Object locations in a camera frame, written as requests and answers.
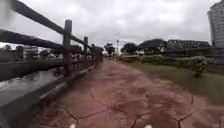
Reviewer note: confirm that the dark tree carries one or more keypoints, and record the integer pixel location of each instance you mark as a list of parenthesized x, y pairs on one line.
[(109, 48)]

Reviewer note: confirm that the pole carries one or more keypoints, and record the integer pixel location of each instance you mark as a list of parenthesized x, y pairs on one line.
[(117, 45)]

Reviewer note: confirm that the red stone path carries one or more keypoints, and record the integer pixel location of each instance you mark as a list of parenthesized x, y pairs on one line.
[(116, 96)]

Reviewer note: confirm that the low green hedge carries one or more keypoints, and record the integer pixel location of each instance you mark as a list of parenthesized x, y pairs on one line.
[(146, 59)]

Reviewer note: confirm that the group of dark trees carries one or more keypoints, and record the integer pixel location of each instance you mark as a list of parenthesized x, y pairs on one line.
[(151, 45)]

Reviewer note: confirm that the robot's own part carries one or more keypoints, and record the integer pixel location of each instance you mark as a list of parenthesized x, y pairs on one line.
[(72, 126), (148, 126)]

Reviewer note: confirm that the grass strip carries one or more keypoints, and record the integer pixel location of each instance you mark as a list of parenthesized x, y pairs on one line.
[(186, 78)]

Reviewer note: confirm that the long low building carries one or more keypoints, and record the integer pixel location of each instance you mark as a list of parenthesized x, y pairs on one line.
[(186, 44)]

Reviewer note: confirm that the round green bush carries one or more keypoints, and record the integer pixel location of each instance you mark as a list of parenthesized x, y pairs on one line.
[(198, 65)]

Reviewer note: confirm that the grey concrete kerb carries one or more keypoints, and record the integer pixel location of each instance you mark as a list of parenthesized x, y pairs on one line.
[(30, 96)]

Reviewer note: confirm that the water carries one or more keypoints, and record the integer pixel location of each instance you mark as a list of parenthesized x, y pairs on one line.
[(20, 83)]

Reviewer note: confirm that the tall grey building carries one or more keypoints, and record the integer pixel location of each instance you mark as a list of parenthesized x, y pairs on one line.
[(216, 23)]

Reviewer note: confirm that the dark wooden rail fence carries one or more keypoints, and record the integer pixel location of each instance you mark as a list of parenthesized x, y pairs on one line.
[(66, 46)]

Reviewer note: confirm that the dark low wall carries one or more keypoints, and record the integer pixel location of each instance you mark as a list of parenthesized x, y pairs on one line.
[(213, 56)]

